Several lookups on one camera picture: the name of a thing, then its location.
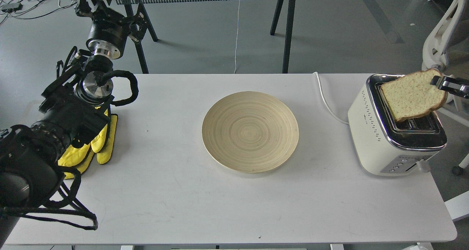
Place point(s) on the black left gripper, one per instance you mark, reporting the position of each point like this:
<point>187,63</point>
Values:
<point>110,29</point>

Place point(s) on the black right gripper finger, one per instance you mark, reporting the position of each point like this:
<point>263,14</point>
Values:
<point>455,86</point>

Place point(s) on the slice of bread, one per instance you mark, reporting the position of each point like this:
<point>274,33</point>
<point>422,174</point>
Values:
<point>413,95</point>

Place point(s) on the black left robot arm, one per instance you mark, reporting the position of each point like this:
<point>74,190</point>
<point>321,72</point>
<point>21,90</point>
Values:
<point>32,181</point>

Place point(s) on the cream white toaster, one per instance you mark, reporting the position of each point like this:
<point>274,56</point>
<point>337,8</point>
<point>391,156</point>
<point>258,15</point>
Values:
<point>385,147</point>

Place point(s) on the white office chair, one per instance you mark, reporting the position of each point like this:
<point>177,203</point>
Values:
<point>434,53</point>

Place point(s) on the yellow oven glove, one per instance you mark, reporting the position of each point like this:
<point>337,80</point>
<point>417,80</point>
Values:
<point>101,148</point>

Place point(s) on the round bamboo plate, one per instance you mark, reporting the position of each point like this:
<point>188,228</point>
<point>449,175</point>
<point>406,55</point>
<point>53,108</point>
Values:
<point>250,132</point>

